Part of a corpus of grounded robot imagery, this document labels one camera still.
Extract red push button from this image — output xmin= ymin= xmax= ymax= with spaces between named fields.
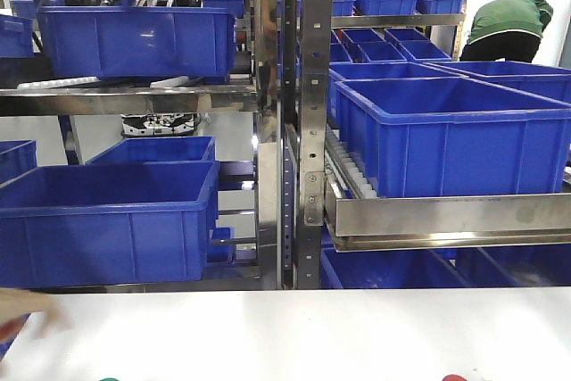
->
xmin=442 ymin=374 xmax=468 ymax=381

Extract person in green shirt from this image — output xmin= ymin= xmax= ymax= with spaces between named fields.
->
xmin=460 ymin=0 xmax=553 ymax=62

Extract large blue bin right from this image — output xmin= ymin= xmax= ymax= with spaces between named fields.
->
xmin=335 ymin=78 xmax=570 ymax=197

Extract blue bin behind lower left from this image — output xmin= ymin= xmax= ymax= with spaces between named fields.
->
xmin=87 ymin=136 xmax=215 ymax=164

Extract white roller track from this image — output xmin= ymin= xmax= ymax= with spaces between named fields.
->
xmin=325 ymin=130 xmax=377 ymax=199

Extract blue bin behind right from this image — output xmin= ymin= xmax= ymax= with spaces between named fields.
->
xmin=327 ymin=62 xmax=459 ymax=125

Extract blurred human hand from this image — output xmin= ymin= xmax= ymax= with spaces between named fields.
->
xmin=1 ymin=287 xmax=73 ymax=343

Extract blue bin bottom right shelf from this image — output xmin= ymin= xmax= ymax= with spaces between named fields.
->
xmin=321 ymin=248 xmax=469 ymax=289

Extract stainless steel shelf rack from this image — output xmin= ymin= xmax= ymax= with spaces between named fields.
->
xmin=1 ymin=0 xmax=570 ymax=293

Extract large blue bin upper left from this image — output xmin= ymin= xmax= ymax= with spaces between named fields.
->
xmin=37 ymin=6 xmax=236 ymax=79

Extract large blue bin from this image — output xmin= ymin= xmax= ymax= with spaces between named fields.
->
xmin=37 ymin=6 xmax=236 ymax=79
xmin=1 ymin=161 xmax=219 ymax=288
xmin=335 ymin=78 xmax=570 ymax=197

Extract large blue bin lower left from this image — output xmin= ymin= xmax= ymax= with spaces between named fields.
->
xmin=1 ymin=161 xmax=219 ymax=288

